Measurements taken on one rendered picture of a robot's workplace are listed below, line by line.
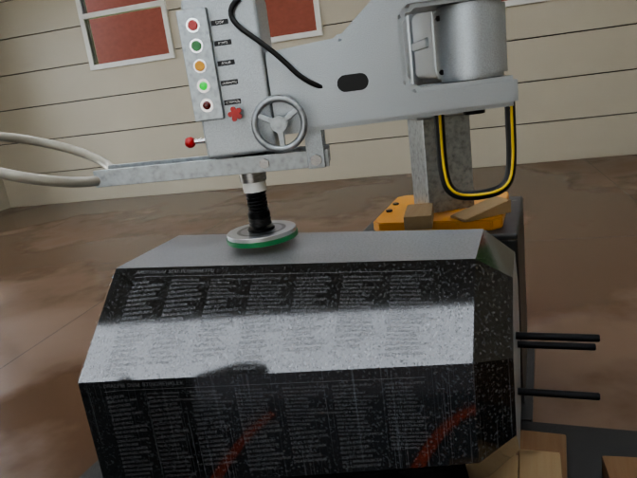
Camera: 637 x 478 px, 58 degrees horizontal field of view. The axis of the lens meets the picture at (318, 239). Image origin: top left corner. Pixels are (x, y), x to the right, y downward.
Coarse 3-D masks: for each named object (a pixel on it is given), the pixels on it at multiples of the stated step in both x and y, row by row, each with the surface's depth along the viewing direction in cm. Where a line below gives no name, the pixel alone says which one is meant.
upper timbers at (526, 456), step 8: (520, 456) 172; (528, 456) 171; (536, 456) 171; (544, 456) 170; (552, 456) 170; (520, 464) 169; (528, 464) 168; (536, 464) 168; (544, 464) 167; (552, 464) 167; (560, 464) 167; (520, 472) 165; (528, 472) 165; (536, 472) 164; (544, 472) 164; (552, 472) 164; (560, 472) 163
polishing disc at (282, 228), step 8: (248, 224) 186; (280, 224) 180; (288, 224) 179; (232, 232) 178; (240, 232) 176; (248, 232) 175; (264, 232) 172; (272, 232) 171; (280, 232) 170; (288, 232) 171; (232, 240) 171; (240, 240) 169; (248, 240) 168; (256, 240) 167; (264, 240) 167
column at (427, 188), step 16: (416, 128) 226; (432, 128) 220; (448, 128) 221; (464, 128) 222; (416, 144) 230; (432, 144) 222; (448, 144) 223; (464, 144) 224; (416, 160) 233; (432, 160) 223; (448, 160) 224; (464, 160) 225; (416, 176) 237; (432, 176) 225; (464, 176) 227; (416, 192) 240; (432, 192) 226; (448, 208) 229
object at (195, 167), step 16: (160, 160) 178; (176, 160) 178; (192, 160) 177; (208, 160) 166; (224, 160) 166; (240, 160) 166; (256, 160) 165; (272, 160) 165; (288, 160) 165; (304, 160) 165; (320, 160) 161; (112, 176) 169; (128, 176) 168; (144, 176) 168; (160, 176) 168; (176, 176) 168; (192, 176) 168; (208, 176) 167
